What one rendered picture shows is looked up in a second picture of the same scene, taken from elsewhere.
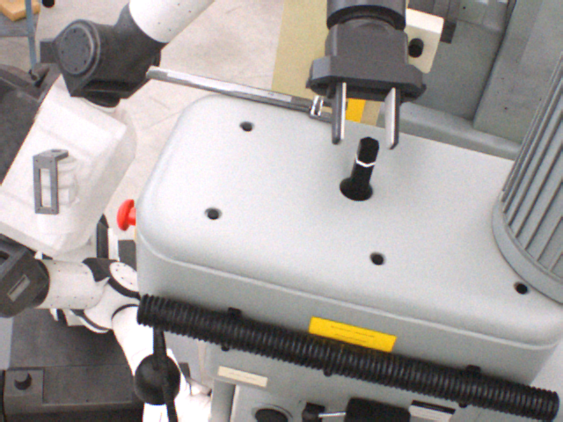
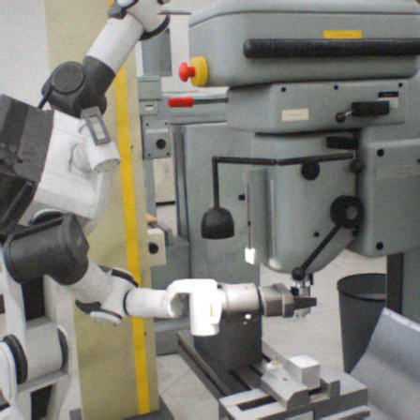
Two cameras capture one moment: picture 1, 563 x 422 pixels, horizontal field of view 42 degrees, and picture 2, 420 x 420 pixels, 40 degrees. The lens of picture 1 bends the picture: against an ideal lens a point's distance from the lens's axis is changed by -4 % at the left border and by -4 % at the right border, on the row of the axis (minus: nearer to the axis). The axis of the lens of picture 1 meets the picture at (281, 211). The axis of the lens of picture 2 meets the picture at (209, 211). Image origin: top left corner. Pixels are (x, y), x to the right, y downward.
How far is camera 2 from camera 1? 1.10 m
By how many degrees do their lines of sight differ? 41
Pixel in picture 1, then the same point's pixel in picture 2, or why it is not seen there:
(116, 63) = (93, 86)
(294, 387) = (322, 112)
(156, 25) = (111, 57)
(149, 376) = (217, 212)
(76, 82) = (75, 95)
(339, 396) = (344, 109)
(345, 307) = (336, 17)
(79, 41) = (68, 71)
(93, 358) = not seen: outside the picture
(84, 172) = not seen: hidden behind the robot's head
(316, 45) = (96, 256)
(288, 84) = not seen: hidden behind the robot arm
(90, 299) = (107, 285)
